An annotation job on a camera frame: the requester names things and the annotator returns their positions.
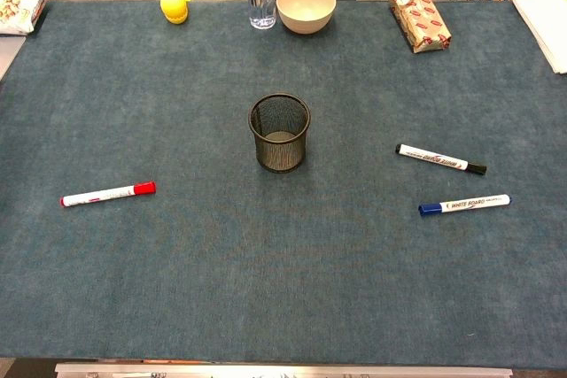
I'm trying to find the black cap whiteboard marker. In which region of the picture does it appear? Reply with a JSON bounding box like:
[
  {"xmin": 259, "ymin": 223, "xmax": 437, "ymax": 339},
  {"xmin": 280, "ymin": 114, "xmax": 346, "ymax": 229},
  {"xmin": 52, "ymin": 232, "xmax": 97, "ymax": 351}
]
[{"xmin": 395, "ymin": 143, "xmax": 488, "ymax": 176}]

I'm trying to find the red cap whiteboard marker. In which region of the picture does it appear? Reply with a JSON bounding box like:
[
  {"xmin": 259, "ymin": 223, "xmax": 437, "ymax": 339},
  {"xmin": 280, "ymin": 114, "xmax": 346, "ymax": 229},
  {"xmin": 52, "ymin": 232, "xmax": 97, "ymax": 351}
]
[{"xmin": 59, "ymin": 181, "xmax": 157, "ymax": 208}]

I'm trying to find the blue cap whiteboard marker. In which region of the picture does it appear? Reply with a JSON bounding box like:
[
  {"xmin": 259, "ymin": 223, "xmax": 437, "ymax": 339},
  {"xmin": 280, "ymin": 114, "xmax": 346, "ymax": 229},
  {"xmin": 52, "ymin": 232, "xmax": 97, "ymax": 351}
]
[{"xmin": 418, "ymin": 194, "xmax": 512, "ymax": 218}]

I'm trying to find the black round pen cup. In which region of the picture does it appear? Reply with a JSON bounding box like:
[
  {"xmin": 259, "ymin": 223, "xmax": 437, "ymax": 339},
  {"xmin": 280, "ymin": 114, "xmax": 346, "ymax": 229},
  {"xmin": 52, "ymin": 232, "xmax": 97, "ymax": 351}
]
[{"xmin": 247, "ymin": 93, "xmax": 312, "ymax": 174}]

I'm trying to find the blue felt table mat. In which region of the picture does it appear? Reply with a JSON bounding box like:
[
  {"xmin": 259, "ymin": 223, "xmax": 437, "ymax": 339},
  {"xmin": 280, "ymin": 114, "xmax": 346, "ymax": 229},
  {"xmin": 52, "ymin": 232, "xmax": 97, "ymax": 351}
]
[{"xmin": 0, "ymin": 0, "xmax": 567, "ymax": 370}]

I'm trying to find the beige bowl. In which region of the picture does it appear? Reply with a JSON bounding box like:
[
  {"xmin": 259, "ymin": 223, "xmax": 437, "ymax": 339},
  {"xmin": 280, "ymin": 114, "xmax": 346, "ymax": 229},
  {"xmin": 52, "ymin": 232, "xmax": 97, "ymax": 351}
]
[{"xmin": 276, "ymin": 0, "xmax": 338, "ymax": 35}]

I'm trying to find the yellow lemon shaped toy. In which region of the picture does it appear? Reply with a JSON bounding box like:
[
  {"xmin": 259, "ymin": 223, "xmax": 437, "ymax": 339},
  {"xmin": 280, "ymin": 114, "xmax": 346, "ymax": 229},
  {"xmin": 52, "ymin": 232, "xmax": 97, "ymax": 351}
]
[{"xmin": 159, "ymin": 0, "xmax": 190, "ymax": 26}]

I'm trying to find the red printed wrapped package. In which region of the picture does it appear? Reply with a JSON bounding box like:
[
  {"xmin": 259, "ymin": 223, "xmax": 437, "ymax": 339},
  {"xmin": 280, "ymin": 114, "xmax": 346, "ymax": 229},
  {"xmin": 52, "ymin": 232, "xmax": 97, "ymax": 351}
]
[{"xmin": 388, "ymin": 0, "xmax": 453, "ymax": 54}]

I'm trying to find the white paper stack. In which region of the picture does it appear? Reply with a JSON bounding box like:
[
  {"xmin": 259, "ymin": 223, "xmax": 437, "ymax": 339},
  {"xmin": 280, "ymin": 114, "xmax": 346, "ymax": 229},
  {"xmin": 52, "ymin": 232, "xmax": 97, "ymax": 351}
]
[{"xmin": 512, "ymin": 0, "xmax": 567, "ymax": 74}]

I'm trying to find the yellow white snack bag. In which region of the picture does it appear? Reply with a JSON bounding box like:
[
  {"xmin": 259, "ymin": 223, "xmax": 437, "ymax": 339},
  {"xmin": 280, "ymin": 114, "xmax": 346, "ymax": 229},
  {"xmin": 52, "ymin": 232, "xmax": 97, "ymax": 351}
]
[{"xmin": 0, "ymin": 0, "xmax": 49, "ymax": 35}]

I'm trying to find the aluminium profile rail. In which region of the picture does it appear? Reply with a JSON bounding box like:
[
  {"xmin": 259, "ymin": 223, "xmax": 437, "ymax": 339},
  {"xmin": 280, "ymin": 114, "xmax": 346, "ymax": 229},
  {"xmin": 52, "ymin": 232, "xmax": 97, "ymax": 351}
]
[{"xmin": 55, "ymin": 362, "xmax": 514, "ymax": 378}]

